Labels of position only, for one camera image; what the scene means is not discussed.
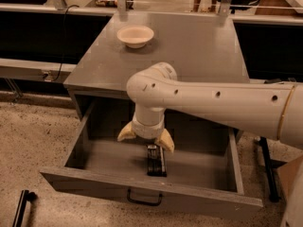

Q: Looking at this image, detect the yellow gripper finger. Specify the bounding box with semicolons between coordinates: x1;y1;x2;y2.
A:
117;122;136;142
154;129;174;152

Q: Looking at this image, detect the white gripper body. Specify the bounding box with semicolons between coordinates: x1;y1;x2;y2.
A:
131;115;164;139

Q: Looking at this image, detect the black rxbar chocolate bar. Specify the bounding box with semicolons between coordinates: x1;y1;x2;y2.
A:
147;145;167;177

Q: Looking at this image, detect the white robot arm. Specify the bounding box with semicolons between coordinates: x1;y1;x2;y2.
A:
117;62;303;152

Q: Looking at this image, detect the grey open top drawer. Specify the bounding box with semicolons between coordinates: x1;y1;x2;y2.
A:
41;98;262;220

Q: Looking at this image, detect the grey cabinet counter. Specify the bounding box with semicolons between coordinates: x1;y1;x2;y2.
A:
63;10;250;143

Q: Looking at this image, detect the white ceramic bowl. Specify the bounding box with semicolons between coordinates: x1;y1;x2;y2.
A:
116;26;154;48

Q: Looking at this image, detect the black floor leg left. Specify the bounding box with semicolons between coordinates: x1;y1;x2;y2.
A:
12;189;37;227

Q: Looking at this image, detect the black floor leg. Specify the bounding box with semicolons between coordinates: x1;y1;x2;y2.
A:
12;189;37;227
258;137;280;202

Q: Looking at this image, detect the black floor leg right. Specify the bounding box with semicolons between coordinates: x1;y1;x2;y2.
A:
258;137;280;202

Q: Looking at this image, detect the brown cardboard box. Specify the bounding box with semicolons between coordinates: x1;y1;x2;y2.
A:
277;155;303;201

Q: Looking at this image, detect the black drawer handle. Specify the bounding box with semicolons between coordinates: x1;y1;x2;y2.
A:
127;188;163;207

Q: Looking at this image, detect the grey metal rail bench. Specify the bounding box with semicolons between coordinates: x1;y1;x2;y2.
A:
0;59;76;83

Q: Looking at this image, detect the black hanging cable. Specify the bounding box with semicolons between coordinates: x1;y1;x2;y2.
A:
44;4;81;83

